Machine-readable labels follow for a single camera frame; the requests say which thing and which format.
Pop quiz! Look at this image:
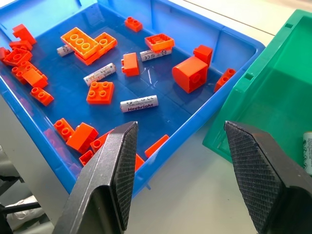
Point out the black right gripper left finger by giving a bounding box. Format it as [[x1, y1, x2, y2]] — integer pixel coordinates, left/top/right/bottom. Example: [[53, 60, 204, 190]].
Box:
[[53, 121, 138, 234]]

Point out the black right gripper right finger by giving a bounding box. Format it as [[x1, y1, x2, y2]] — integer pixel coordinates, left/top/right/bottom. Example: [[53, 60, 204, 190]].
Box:
[[223, 120, 312, 234]]

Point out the small upturned red-orange brick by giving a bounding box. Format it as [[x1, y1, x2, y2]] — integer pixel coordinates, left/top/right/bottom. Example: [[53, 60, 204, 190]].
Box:
[[78, 149, 95, 167]]

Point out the white green-print AA battery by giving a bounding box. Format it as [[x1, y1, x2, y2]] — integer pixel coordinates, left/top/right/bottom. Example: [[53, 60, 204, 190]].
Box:
[[302, 131, 312, 176]]

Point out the red-orange smooth-sided brick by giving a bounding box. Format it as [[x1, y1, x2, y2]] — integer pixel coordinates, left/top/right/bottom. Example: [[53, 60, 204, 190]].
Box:
[[121, 53, 140, 77], [66, 122, 99, 155]]

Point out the small red-orange two-stud brick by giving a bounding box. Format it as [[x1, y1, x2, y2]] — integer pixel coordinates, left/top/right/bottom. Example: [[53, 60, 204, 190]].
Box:
[[124, 16, 143, 33], [214, 68, 237, 93], [53, 117, 76, 142], [30, 87, 55, 107]]

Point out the red-orange sloped brick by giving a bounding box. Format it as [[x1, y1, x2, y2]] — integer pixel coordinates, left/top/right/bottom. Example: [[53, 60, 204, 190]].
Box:
[[21, 68, 49, 89], [144, 134, 170, 159]]

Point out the green plastic bin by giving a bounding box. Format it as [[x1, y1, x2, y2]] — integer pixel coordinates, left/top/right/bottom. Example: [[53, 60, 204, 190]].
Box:
[[202, 9, 312, 177]]

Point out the white Heybright AA battery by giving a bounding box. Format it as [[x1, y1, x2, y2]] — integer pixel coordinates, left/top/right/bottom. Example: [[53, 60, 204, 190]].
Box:
[[119, 94, 159, 114]]

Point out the red-orange four-stud brick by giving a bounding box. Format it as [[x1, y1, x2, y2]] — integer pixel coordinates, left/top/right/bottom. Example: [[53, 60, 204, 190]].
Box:
[[86, 81, 115, 105]]

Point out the blue plastic bin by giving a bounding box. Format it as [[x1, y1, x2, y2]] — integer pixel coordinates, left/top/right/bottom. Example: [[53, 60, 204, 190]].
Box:
[[0, 0, 266, 198]]

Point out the flat red-orange brick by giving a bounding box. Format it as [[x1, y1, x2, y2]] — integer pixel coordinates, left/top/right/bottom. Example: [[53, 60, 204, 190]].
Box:
[[74, 50, 101, 66]]

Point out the large rounded red-orange block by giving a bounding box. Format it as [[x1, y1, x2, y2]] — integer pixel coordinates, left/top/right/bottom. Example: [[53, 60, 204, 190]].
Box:
[[172, 57, 209, 94]]

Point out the red-orange studded brick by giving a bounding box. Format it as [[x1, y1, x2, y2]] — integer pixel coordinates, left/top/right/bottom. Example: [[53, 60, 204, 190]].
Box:
[[11, 60, 38, 85]]

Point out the red-orange cube block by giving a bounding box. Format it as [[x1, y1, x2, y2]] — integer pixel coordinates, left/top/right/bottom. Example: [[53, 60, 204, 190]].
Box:
[[193, 44, 214, 65]]

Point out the light orange square brick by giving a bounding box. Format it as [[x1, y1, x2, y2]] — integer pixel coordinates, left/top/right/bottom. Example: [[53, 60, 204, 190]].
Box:
[[93, 32, 118, 56]]

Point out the large light orange brick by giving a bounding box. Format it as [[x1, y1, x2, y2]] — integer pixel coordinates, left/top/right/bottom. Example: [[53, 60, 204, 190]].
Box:
[[60, 27, 101, 60]]

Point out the upturned red-orange hollow brick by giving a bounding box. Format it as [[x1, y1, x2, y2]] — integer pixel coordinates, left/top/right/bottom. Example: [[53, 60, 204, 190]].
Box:
[[2, 48, 33, 67]]

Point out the upturned orange hollow brick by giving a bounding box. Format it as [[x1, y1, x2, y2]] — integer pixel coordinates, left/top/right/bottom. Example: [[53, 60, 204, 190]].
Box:
[[144, 33, 176, 53]]

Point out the red-orange notched block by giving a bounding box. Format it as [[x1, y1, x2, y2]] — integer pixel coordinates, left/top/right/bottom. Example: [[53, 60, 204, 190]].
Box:
[[12, 23, 38, 46]]

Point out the black stand frame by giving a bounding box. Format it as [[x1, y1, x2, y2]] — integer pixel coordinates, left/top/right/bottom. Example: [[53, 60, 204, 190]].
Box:
[[0, 168, 47, 234]]

